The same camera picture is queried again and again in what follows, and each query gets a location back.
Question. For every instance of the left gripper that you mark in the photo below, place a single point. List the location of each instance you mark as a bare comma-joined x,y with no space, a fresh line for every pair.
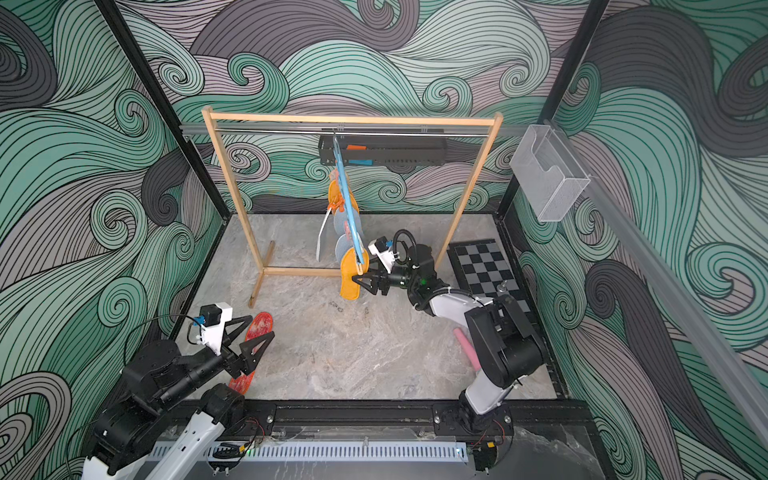
233,361

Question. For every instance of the grey blue insole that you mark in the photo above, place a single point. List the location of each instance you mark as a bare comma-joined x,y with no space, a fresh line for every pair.
343,229

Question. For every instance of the clear acrylic wall box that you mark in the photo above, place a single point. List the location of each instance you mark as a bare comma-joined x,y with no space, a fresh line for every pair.
548,171

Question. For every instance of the white insole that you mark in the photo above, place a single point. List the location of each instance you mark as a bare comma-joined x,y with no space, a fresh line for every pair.
321,233

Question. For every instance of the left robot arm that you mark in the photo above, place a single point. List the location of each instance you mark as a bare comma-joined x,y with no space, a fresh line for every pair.
159,379

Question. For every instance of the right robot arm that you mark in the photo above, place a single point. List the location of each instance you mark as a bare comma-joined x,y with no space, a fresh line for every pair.
502,337

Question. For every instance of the red patterned insole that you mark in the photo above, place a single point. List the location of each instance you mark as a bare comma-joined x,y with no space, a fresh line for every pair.
258,337

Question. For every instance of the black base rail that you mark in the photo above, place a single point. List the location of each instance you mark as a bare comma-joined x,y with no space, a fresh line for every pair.
441,417

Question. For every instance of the blue clip hanger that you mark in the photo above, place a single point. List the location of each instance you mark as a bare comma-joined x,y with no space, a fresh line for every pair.
347,200

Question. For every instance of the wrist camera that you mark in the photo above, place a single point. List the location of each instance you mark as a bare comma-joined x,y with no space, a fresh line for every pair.
212,321
382,248

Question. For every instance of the white slotted cable duct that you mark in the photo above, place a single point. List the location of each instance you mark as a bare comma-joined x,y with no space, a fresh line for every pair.
359,451

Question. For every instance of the black white chessboard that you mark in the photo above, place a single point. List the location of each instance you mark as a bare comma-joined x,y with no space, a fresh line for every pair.
480,267

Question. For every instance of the black wall tool holder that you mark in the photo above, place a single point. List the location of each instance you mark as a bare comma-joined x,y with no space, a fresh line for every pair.
392,152

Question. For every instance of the orange insole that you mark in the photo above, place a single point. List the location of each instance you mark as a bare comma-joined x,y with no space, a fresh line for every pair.
336,202
350,290

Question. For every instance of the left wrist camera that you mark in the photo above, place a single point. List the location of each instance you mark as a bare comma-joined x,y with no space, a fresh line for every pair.
212,321

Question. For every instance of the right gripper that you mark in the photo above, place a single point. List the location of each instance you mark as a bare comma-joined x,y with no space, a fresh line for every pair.
381,277

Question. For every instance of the pink microphone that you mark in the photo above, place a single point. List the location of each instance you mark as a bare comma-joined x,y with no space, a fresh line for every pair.
467,348

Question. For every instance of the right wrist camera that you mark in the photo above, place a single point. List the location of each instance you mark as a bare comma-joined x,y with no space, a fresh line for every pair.
382,248

